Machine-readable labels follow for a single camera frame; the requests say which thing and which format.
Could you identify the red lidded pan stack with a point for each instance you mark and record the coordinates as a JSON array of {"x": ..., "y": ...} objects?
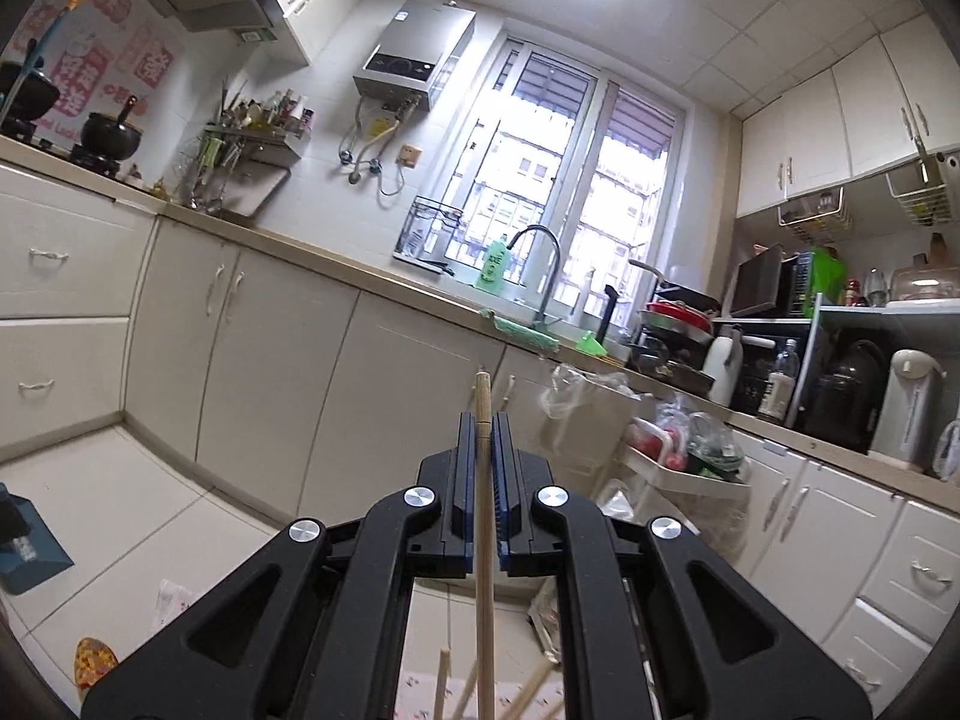
[{"x": 674, "y": 334}]

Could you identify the blue dustpan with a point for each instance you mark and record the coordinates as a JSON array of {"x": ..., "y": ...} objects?
[{"x": 30, "y": 555}]

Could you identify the white plastic bag on cabinet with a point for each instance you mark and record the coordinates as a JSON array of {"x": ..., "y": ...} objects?
[{"x": 585, "y": 416}]

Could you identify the black wok on stove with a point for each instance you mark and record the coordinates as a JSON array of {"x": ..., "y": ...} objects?
[{"x": 112, "y": 137}]

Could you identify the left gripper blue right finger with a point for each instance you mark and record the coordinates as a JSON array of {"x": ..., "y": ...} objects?
[{"x": 525, "y": 549}]

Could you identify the green cleaning cloth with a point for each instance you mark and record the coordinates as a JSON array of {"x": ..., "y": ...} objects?
[{"x": 520, "y": 335}]

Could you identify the wooden chopstick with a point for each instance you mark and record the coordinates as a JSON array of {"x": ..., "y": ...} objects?
[
  {"x": 485, "y": 531},
  {"x": 442, "y": 676}
]

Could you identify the grey wall water heater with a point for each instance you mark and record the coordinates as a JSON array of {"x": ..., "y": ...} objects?
[{"x": 416, "y": 54}]

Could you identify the green dish soap bottle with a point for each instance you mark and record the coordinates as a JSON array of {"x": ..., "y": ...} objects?
[{"x": 491, "y": 276}]

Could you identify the wire dish rack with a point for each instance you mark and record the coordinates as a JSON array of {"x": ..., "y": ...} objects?
[{"x": 427, "y": 233}]

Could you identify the black microwave oven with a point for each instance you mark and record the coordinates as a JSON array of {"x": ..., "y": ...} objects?
[{"x": 772, "y": 285}]

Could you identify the wooden chopstick in jar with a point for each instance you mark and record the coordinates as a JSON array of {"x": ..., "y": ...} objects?
[{"x": 442, "y": 676}]

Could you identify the white thermos jug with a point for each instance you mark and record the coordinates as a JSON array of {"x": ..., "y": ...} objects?
[{"x": 723, "y": 364}]

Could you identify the wall utensil rack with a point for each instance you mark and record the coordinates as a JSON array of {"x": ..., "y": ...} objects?
[{"x": 244, "y": 153}]

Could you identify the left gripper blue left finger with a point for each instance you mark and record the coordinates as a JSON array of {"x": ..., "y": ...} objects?
[{"x": 445, "y": 548}]

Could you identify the white electric kettle pot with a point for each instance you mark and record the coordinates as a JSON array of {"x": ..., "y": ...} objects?
[{"x": 905, "y": 431}]

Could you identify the yellow patterned slipper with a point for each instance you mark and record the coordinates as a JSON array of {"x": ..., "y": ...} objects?
[{"x": 93, "y": 660}]

